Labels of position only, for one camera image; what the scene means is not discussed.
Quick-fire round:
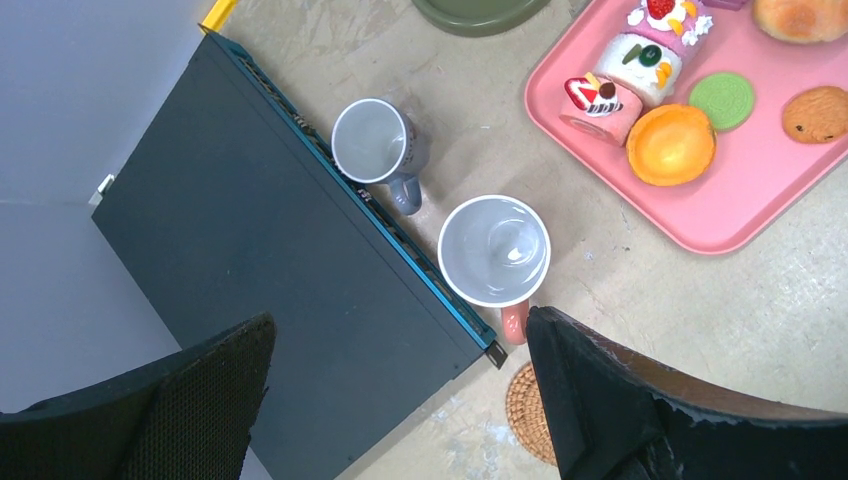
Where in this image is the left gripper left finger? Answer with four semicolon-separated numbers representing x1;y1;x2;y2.
1;313;277;479

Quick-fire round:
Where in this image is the green three-tier stand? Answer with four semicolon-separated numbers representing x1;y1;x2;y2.
412;0;550;38

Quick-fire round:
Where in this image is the purple green cake slice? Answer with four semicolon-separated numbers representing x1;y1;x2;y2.
701;0;748;11

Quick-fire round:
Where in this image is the orange egg tart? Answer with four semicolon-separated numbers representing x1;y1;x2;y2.
625;104;717;187

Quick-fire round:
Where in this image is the white roll cake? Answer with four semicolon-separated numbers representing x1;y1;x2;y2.
592;33;683;108

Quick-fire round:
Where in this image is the pink mug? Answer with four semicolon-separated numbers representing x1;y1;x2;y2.
437;194;552;345

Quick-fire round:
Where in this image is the green macaron near tart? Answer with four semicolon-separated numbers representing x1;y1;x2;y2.
688;72;756;132

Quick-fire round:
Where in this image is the grey mug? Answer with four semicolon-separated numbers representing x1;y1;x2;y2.
331;98;430;216

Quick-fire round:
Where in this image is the chocolate chip cookie lower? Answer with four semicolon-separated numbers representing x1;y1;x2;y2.
782;86;847;144

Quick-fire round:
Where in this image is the pink cream cake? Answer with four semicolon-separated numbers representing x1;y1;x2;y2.
623;0;714;60

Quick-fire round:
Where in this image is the woven rattan coaster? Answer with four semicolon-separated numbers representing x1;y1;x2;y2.
505;362;557;466

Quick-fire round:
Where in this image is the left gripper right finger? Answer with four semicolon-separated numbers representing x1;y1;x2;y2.
526;307;847;479

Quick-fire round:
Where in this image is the dark blue flat box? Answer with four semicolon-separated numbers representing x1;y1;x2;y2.
92;32;507;479

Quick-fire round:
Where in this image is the yellow screwdriver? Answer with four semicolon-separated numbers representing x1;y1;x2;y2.
198;0;239;33

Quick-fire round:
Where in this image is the round bread bun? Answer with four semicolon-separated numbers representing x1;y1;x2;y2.
752;0;847;44

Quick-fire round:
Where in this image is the pink strawberry roll cake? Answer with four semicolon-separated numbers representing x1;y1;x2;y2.
559;73;644;146

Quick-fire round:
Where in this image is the pink serving tray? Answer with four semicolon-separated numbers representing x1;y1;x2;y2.
525;1;847;255

